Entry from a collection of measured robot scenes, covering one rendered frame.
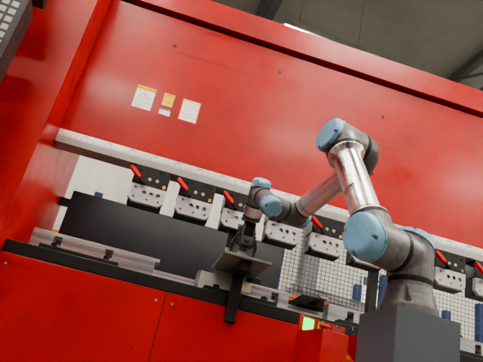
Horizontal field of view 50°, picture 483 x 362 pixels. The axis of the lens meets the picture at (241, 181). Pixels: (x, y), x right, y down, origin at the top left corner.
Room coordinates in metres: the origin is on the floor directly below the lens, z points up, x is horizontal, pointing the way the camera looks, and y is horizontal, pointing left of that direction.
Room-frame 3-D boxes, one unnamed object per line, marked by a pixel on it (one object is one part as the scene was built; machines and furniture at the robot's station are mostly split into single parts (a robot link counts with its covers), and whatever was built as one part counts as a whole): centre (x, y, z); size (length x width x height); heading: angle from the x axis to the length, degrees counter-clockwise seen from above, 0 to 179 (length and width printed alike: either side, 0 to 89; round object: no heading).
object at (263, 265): (1.96, -0.07, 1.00); 0.26 x 0.18 x 0.01; 9
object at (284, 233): (2.13, -0.22, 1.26); 0.15 x 0.09 x 0.17; 99
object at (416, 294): (1.32, -0.50, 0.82); 0.15 x 0.15 x 0.10
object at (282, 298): (2.11, -0.10, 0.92); 0.39 x 0.06 x 0.10; 99
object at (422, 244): (1.31, -0.49, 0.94); 0.13 x 0.12 x 0.14; 118
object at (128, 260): (2.02, 0.50, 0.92); 0.50 x 0.06 x 0.10; 99
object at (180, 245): (2.57, 0.27, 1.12); 1.13 x 0.02 x 0.44; 99
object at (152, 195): (2.04, 0.38, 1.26); 0.15 x 0.09 x 0.17; 99
